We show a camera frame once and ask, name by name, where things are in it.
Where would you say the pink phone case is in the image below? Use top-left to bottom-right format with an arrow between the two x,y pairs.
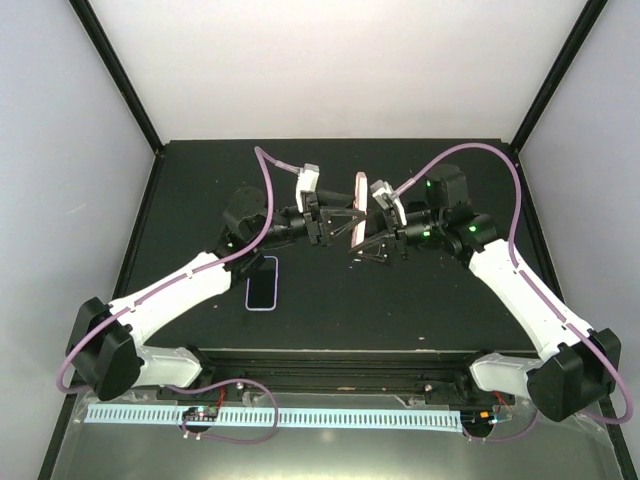
349,171 -> 371,251

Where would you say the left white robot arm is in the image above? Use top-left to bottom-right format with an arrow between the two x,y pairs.
66,187 -> 367,401

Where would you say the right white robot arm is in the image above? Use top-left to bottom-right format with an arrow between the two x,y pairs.
351,164 -> 621,422

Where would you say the phone in purple case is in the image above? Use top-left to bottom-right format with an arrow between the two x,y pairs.
245,256 -> 279,312

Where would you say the right electronics board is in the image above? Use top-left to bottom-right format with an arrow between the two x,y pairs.
461,411 -> 499,426

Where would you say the electronics board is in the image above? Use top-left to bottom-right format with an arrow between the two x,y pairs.
461,411 -> 499,426
182,406 -> 218,422

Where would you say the left electronics board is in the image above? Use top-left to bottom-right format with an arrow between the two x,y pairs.
182,406 -> 218,422

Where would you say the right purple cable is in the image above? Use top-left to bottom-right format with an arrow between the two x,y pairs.
394,142 -> 635,444

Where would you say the purple cable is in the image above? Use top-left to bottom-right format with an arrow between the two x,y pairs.
394,142 -> 635,444
55,145 -> 301,444

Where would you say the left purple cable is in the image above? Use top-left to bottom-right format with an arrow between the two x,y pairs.
55,145 -> 301,444

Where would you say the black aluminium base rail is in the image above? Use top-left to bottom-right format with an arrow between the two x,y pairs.
74,348 -> 621,406

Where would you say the light blue cable duct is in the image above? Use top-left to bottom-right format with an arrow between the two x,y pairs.
84,404 -> 463,433

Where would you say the right frame post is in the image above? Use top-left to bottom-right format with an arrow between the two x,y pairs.
510,0 -> 608,154

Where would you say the frame post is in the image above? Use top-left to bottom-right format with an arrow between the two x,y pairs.
510,0 -> 608,154
69,0 -> 164,154

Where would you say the left frame post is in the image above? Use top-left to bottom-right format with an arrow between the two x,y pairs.
69,0 -> 164,154

